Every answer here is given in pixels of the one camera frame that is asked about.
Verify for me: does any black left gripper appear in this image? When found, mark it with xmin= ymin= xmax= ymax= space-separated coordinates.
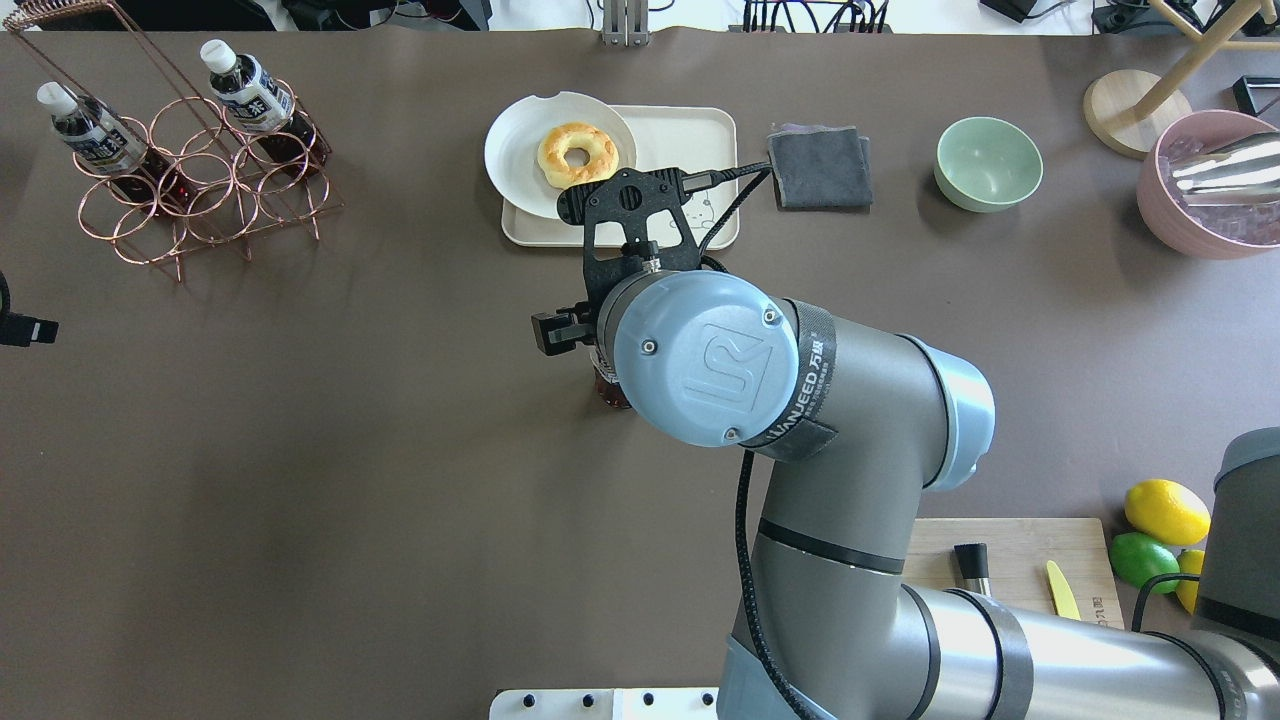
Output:
xmin=530 ymin=300 xmax=626 ymax=366

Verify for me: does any tea bottle with white cap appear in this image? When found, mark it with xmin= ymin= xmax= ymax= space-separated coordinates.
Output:
xmin=590 ymin=345 xmax=631 ymax=409

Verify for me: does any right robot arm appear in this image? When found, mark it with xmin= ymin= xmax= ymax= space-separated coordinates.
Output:
xmin=1196 ymin=427 xmax=1279 ymax=644

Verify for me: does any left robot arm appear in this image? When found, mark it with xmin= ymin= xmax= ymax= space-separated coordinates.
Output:
xmin=532 ymin=270 xmax=1279 ymax=719

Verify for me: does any cream rectangular tray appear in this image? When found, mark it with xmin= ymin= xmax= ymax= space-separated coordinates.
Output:
xmin=500 ymin=104 xmax=741 ymax=249

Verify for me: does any tea bottle in rack rear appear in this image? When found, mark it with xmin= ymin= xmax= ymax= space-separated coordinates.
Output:
xmin=198 ymin=38 xmax=330 ymax=176

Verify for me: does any tea bottle in rack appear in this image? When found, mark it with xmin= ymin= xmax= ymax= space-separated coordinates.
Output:
xmin=198 ymin=38 xmax=330 ymax=176
xmin=36 ymin=82 xmax=192 ymax=214

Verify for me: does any tea bottle in rack front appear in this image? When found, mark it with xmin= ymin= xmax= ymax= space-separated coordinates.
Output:
xmin=36 ymin=82 xmax=192 ymax=214

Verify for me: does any glazed donut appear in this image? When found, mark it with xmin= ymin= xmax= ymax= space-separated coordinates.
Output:
xmin=536 ymin=122 xmax=620 ymax=190

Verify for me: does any white round plate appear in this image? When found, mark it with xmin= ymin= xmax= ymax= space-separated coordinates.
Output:
xmin=484 ymin=91 xmax=637 ymax=219

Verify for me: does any grey folded cloth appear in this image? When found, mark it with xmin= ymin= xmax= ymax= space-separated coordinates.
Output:
xmin=767 ymin=124 xmax=876 ymax=210

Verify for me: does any green bowl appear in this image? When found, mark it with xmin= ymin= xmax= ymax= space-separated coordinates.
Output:
xmin=933 ymin=117 xmax=1044 ymax=213

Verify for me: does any wooden cutting board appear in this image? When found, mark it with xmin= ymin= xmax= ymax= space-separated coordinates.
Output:
xmin=902 ymin=518 xmax=1128 ymax=629

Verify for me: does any yellow plastic knife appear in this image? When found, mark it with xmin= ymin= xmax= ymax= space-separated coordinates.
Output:
xmin=1044 ymin=560 xmax=1082 ymax=621

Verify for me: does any wooden mug tree stand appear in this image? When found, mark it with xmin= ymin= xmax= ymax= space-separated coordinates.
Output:
xmin=1083 ymin=1 xmax=1277 ymax=160

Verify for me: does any green lime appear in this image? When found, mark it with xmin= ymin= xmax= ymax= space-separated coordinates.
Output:
xmin=1108 ymin=530 xmax=1181 ymax=589

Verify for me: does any yellow lemon upper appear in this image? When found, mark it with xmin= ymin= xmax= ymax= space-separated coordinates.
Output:
xmin=1124 ymin=478 xmax=1211 ymax=546

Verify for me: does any yellow lemon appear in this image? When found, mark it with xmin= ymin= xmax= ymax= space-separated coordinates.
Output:
xmin=1175 ymin=548 xmax=1204 ymax=614
xmin=1124 ymin=478 xmax=1211 ymax=546

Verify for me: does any pink bowl with ice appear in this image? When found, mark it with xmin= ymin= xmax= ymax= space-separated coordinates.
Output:
xmin=1137 ymin=110 xmax=1277 ymax=260

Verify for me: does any yellow lemon lower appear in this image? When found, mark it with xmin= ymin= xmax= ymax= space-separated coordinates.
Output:
xmin=1175 ymin=548 xmax=1204 ymax=614

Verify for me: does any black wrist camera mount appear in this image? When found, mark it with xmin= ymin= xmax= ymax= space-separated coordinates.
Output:
xmin=556 ymin=167 xmax=708 ymax=307

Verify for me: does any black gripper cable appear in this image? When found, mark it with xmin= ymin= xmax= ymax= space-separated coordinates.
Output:
xmin=680 ymin=165 xmax=776 ymax=273

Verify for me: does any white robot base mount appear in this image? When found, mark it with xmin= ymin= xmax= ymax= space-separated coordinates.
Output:
xmin=488 ymin=687 xmax=719 ymax=719

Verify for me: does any copper wire bottle rack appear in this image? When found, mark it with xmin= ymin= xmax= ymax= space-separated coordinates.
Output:
xmin=3 ymin=1 xmax=346 ymax=282

